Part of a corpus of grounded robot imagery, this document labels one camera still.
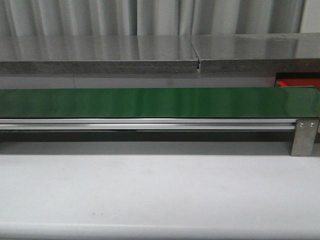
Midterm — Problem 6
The green conveyor belt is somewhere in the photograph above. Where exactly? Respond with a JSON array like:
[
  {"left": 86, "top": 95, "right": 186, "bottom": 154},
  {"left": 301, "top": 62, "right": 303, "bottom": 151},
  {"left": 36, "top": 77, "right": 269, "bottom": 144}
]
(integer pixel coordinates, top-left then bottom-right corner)
[{"left": 0, "top": 87, "right": 320, "bottom": 119}]

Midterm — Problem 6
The red plastic tray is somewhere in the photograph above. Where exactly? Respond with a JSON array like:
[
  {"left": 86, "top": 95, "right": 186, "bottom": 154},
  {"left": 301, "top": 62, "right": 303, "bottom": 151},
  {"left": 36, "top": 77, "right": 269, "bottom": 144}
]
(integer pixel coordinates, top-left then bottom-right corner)
[{"left": 275, "top": 78, "right": 320, "bottom": 90}]

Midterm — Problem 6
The grey stone shelf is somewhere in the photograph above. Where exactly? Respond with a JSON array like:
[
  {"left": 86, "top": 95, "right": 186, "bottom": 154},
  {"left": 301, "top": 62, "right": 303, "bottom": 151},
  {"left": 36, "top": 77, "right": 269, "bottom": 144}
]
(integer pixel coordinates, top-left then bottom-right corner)
[{"left": 0, "top": 33, "right": 320, "bottom": 75}]

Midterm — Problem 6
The white curtain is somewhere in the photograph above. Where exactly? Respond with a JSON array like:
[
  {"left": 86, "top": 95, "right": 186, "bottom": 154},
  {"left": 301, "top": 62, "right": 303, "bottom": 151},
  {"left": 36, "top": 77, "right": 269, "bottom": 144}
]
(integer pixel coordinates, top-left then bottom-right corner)
[{"left": 0, "top": 0, "right": 320, "bottom": 36}]

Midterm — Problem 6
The steel conveyor support bracket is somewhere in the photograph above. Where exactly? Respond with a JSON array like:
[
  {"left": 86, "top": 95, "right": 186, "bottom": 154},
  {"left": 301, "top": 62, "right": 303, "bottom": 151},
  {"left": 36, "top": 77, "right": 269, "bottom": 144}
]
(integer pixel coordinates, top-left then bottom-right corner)
[{"left": 290, "top": 118, "right": 320, "bottom": 157}]

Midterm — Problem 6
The aluminium conveyor frame rail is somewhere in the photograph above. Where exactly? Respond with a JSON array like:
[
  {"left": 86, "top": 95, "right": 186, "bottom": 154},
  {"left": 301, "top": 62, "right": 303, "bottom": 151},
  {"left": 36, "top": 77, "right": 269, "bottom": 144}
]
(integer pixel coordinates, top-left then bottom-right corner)
[{"left": 0, "top": 118, "right": 297, "bottom": 131}]

